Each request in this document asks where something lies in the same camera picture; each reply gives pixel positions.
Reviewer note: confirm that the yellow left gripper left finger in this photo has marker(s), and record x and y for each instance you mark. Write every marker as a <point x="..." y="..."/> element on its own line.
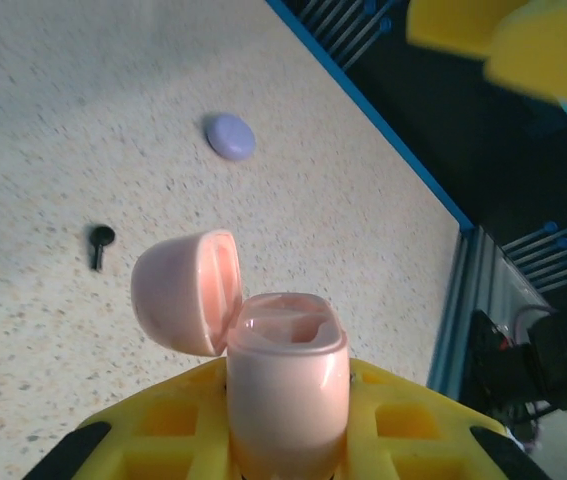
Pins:
<point x="153" y="430"/>

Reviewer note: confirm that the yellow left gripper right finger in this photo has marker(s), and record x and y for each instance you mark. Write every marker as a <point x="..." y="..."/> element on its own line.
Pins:
<point x="413" y="430"/>

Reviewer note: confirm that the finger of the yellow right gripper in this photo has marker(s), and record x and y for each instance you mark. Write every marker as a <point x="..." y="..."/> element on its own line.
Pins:
<point x="448" y="25"/>
<point x="548" y="50"/>

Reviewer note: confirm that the pink earbud charging case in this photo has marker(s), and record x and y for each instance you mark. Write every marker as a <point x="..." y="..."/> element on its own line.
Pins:
<point x="288" y="395"/>

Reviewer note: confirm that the purple earbud charging case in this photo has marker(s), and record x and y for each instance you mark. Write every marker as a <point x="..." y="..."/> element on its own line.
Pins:
<point x="230" y="137"/>

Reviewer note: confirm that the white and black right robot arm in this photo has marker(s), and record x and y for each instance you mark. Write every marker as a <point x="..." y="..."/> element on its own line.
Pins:
<point x="563" y="360"/>

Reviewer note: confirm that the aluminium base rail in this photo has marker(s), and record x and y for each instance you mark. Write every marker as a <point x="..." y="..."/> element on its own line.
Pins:
<point x="468" y="300"/>

